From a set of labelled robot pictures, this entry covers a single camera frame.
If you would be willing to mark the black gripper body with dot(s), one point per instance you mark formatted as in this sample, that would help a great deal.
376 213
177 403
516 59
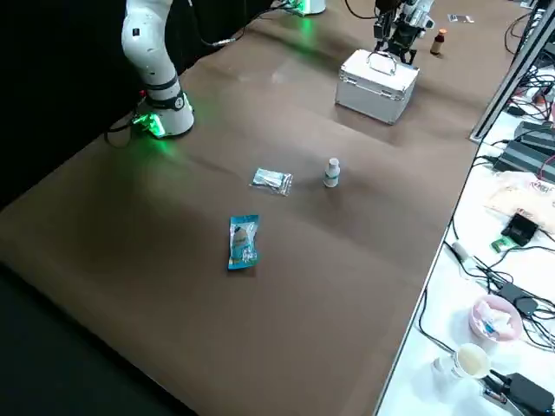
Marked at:
386 6
403 38

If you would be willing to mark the silver aluminium medicine case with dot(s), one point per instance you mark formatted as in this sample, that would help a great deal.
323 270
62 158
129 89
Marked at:
373 93

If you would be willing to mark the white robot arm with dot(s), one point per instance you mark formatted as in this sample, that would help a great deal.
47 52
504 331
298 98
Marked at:
149 52
314 4

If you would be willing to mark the brown glass bottle orange cap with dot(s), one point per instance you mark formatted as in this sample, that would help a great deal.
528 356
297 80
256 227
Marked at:
438 43

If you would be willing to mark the white plastic bottle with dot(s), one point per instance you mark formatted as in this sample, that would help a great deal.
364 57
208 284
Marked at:
331 175

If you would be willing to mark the black power brick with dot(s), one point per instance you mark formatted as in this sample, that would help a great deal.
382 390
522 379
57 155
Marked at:
537 134
520 162

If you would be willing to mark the beige plastic bag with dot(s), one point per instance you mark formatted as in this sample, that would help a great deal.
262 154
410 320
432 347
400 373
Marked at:
516 195

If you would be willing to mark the clear zip bag green patches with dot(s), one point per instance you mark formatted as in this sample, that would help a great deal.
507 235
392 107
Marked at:
271 180

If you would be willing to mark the small green circuit board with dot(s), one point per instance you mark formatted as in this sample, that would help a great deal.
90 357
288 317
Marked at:
500 245

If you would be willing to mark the blue white foil packet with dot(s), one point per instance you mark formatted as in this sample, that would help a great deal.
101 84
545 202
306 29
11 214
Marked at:
243 242

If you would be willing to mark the black power adapter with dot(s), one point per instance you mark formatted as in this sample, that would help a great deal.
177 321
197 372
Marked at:
518 299

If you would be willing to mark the pink bowl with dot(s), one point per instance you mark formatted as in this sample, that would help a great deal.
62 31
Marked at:
496 320

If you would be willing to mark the white paper cup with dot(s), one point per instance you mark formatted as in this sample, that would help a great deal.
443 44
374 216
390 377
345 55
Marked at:
472 362

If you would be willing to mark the black charger block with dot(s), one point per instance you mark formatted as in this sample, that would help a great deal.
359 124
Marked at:
526 392

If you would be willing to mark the silver aluminium post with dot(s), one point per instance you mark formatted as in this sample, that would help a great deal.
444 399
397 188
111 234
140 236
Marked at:
507 91

